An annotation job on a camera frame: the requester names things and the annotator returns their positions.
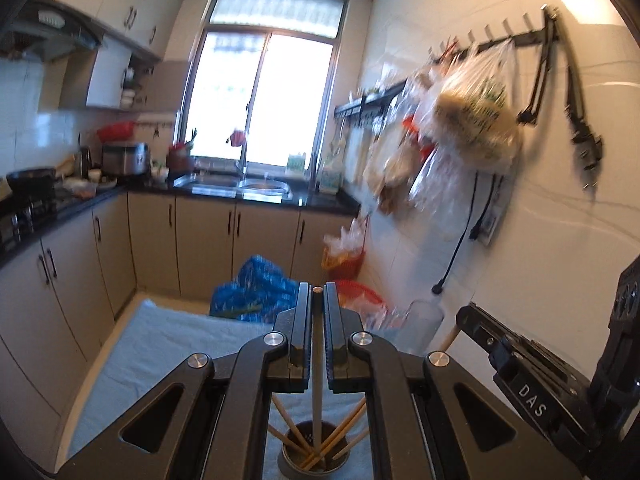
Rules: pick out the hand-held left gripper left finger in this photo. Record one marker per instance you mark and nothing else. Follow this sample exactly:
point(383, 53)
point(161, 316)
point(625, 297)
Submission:
point(302, 330)

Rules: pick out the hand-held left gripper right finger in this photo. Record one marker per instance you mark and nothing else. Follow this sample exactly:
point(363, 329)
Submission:
point(331, 330)

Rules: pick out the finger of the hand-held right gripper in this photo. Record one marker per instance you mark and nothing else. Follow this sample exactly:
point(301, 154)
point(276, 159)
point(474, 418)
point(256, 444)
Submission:
point(480, 327)

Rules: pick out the single light wood chopstick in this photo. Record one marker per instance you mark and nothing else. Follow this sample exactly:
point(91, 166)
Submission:
point(317, 410)

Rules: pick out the dark cylindrical utensil holder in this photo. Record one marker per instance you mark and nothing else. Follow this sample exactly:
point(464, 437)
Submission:
point(350, 471)

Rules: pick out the clear glass mug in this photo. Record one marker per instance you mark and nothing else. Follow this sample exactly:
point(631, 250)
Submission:
point(425, 325)

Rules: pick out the blue plastic bag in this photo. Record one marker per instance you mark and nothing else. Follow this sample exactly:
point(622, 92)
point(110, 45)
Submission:
point(260, 285)

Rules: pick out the red plastic basket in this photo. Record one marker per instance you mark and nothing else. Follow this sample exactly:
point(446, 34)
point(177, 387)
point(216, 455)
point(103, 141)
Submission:
point(345, 265)

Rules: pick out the crumpled clear plastic bags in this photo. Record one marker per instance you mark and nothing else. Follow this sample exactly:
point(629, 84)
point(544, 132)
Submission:
point(345, 240)

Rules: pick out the white power strip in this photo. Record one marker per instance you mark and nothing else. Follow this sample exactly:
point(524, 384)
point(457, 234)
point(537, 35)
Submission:
point(490, 215)

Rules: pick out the black kitchen countertop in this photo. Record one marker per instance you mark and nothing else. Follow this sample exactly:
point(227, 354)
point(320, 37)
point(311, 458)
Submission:
point(320, 202)

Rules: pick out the row of beige cabinet doors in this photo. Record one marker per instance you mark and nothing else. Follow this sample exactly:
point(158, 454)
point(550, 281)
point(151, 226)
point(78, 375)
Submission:
point(200, 245)

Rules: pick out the green and white package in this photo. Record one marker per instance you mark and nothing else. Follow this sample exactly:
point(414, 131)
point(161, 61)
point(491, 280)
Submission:
point(330, 177)

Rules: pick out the grey woven table cloth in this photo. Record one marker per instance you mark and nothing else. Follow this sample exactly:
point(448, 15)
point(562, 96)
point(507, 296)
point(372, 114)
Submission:
point(150, 360)

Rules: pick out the steel kitchen sink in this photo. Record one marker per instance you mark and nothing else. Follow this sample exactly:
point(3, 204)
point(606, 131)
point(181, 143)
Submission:
point(235, 187)

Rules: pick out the green and white carton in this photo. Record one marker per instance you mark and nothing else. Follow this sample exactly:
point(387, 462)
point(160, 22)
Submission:
point(296, 165)

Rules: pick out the steel kitchen faucet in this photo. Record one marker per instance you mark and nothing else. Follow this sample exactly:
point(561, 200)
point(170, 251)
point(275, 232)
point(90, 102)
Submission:
point(243, 160)

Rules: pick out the hanging bags of food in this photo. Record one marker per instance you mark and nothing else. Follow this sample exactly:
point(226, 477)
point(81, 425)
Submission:
point(400, 160)

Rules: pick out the red cloth on faucet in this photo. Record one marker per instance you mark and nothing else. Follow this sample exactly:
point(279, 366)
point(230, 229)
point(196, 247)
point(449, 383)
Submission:
point(237, 136)

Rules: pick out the hanging bag of bread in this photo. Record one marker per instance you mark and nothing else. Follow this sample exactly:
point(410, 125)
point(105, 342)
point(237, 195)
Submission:
point(475, 120)

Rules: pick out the dark red cooking pot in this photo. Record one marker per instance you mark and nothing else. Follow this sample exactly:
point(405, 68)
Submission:
point(179, 160)

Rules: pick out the kitchen window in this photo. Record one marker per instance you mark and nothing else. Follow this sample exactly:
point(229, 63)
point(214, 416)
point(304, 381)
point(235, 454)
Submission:
point(280, 100)

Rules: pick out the silver rice cooker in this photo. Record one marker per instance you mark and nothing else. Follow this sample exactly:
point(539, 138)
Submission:
point(125, 160)

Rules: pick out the red plastic basin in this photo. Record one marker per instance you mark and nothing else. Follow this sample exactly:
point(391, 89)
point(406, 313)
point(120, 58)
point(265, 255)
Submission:
point(116, 131)

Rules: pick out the steel kettle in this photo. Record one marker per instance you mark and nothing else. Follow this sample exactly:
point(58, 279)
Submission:
point(84, 159)

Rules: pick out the gas stove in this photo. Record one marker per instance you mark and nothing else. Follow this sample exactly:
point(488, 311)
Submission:
point(25, 220)

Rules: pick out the black frying pan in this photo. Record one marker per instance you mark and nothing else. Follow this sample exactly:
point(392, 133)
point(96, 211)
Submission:
point(30, 177)

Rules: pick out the white upper kitchen cabinets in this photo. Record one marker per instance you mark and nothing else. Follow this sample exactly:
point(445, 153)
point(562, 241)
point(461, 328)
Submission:
point(125, 0)

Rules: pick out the range hood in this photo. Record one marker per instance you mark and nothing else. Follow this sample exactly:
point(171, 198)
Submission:
point(45, 35)

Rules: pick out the black wall shelf rack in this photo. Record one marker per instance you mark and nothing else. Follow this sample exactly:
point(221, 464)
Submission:
point(370, 100)

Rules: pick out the black wall hook rail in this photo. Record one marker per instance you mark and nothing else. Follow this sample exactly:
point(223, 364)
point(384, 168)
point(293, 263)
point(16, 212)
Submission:
point(492, 42)

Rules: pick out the white wall-mounted box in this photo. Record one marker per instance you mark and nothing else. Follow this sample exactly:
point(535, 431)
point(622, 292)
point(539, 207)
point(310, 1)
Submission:
point(100, 75)

